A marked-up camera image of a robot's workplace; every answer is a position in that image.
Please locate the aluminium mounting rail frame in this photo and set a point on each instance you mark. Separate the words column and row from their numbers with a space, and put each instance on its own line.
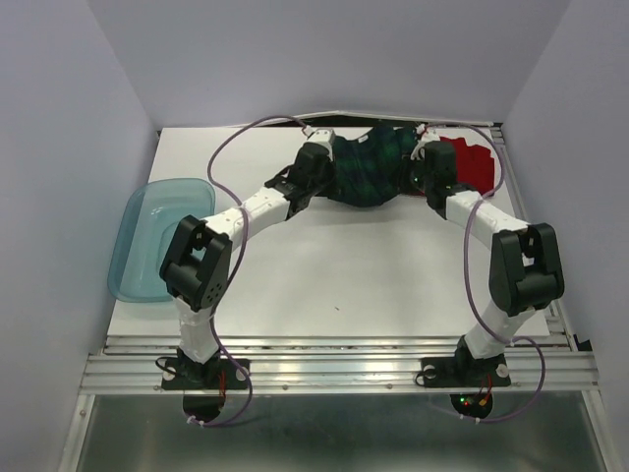
column 335, row 312

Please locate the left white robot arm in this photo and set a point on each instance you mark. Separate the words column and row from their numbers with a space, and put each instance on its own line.
column 197, row 263

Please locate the folded red skirt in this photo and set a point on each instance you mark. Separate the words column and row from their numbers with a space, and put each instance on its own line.
column 472, row 162

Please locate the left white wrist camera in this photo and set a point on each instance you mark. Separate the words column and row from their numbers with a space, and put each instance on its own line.
column 323, row 138

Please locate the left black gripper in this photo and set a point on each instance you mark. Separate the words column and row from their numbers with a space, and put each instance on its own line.
column 330, row 168

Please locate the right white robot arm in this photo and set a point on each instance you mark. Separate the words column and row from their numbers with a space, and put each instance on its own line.
column 525, row 271

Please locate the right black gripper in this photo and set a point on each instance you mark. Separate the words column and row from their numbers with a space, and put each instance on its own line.
column 416, row 161

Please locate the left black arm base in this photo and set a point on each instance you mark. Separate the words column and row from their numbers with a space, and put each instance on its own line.
column 204, row 388

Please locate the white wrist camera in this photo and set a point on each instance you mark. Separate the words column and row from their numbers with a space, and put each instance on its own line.
column 323, row 138
column 425, row 136

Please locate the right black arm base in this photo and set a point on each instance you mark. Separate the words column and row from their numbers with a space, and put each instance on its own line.
column 473, row 380

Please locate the blue transparent plastic bin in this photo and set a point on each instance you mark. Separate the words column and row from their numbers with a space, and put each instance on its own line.
column 146, row 230

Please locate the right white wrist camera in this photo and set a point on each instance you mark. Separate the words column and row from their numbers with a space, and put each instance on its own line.
column 425, row 136

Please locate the green plaid skirt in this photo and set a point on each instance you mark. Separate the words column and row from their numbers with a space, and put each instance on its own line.
column 368, row 169

